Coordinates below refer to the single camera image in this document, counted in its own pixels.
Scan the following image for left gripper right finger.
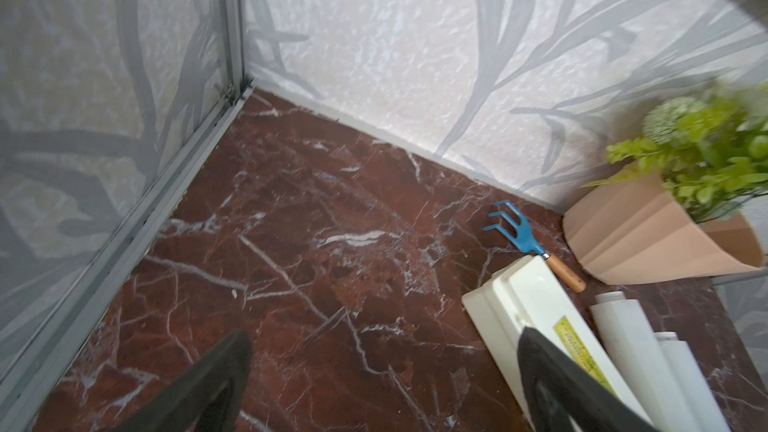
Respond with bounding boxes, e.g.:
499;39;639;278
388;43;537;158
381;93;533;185
517;327;654;431

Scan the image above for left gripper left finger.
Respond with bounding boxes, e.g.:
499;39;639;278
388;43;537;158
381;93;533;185
114;330;252;431

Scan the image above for plastic wrap roll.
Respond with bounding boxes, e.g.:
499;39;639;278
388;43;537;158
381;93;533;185
655;332;730;432
590;291;699;431

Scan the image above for cream wrap dispenser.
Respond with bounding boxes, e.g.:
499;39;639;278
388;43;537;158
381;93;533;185
462;256;650;421

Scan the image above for blue hand rake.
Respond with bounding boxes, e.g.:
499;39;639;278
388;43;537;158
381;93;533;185
483;200;586;293

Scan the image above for pink flower pot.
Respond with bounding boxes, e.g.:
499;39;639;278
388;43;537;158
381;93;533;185
563;175;765;285

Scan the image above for green artificial plant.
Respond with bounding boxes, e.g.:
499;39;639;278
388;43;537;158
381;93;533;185
591;82;767;223

